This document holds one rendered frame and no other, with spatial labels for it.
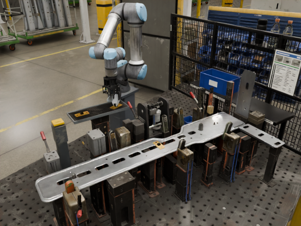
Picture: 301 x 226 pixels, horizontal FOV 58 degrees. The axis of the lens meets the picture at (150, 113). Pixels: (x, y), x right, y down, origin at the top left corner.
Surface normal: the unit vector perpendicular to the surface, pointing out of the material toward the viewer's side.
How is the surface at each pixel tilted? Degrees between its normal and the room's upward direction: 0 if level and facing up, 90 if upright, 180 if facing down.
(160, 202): 0
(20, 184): 0
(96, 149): 90
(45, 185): 0
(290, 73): 90
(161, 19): 92
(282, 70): 90
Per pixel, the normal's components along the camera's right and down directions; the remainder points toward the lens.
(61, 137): 0.55, 0.39
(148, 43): -0.62, 0.34
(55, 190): 0.00, -0.89
